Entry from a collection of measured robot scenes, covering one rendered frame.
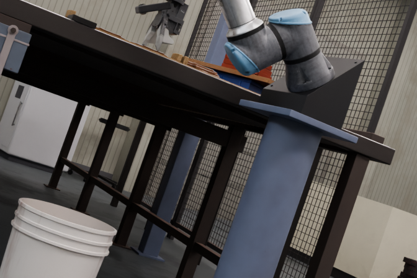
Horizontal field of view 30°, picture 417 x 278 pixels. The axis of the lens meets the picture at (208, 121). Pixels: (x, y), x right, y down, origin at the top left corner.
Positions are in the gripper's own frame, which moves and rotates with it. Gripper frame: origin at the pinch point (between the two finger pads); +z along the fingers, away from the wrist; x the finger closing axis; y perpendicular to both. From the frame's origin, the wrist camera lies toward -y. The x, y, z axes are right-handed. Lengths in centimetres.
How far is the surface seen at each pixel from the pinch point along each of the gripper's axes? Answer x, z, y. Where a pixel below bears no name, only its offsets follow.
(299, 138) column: -54, 12, 35
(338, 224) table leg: -24, 32, 81
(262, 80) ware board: 23, -11, 57
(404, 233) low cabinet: 304, 17, 395
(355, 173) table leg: -24, 13, 80
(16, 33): -24, 14, -47
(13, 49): -23, 19, -45
